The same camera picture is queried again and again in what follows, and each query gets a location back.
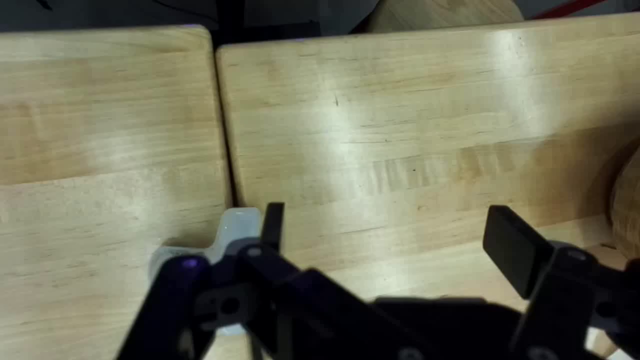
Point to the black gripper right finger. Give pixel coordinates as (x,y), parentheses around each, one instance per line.
(521,252)

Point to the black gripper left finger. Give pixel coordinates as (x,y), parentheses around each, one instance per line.
(292,301)

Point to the translucent white T-shaped nozzle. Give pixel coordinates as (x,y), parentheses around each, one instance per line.
(235,225)

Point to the round wicker basket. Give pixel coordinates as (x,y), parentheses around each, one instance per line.
(628,201)

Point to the wooden stool with red legs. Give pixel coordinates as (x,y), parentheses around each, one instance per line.
(440,13)

